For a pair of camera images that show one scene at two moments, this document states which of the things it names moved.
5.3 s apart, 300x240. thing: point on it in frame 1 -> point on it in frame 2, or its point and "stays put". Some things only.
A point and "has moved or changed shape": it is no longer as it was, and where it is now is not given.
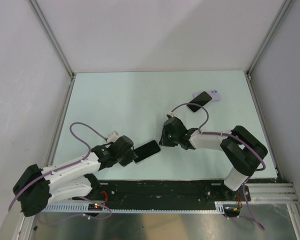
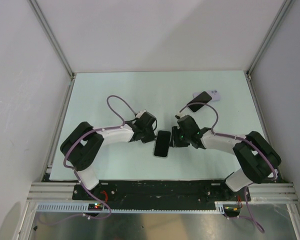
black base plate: [166, 192] stays put
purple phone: [215, 95] stays put
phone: [149, 157] -> [162, 144]
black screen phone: [146, 150] has moved or changed shape
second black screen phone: [202, 99] stays put
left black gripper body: [124, 159] -> [149, 135]
